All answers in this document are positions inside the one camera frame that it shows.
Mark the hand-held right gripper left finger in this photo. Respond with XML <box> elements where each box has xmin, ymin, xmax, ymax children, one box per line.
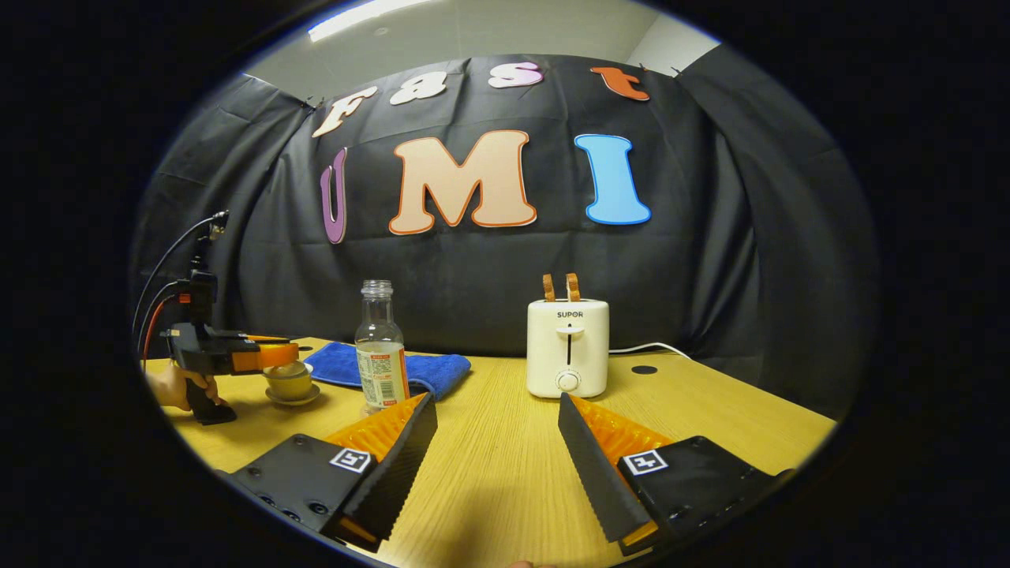
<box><xmin>229</xmin><ymin>392</ymin><xmax>439</xmax><ymax>553</ymax></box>

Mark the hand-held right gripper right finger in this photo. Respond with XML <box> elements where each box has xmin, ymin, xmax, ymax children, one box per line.
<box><xmin>557</xmin><ymin>392</ymin><xmax>794</xmax><ymax>557</ymax></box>

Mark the yellow ceramic teacup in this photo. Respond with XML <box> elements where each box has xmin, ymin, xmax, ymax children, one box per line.
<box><xmin>264</xmin><ymin>371</ymin><xmax>314</xmax><ymax>401</ymax></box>

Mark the clear plastic water bottle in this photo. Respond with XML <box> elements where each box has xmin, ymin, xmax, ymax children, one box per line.
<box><xmin>354</xmin><ymin>280</ymin><xmax>410</xmax><ymax>415</ymax></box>

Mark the yellow ceramic saucer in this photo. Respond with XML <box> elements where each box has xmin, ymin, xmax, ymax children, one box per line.
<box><xmin>264</xmin><ymin>383</ymin><xmax>322</xmax><ymax>407</ymax></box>

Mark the blue folded towel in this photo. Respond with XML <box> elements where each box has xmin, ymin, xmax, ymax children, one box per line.
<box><xmin>303</xmin><ymin>341</ymin><xmax>472</xmax><ymax>402</ymax></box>

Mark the white toaster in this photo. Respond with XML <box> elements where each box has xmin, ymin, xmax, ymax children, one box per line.
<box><xmin>526</xmin><ymin>298</ymin><xmax>610</xmax><ymax>399</ymax></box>

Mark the black backdrop cloth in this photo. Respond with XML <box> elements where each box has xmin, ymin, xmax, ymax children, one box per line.
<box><xmin>130</xmin><ymin>43</ymin><xmax>881</xmax><ymax>419</ymax></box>

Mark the left gripper red black cable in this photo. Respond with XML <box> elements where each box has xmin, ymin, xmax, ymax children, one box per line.
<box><xmin>140</xmin><ymin>282</ymin><xmax>194</xmax><ymax>368</ymax></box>

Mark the white toaster cable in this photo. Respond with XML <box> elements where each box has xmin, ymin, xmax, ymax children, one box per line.
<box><xmin>608</xmin><ymin>342</ymin><xmax>691</xmax><ymax>361</ymax></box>

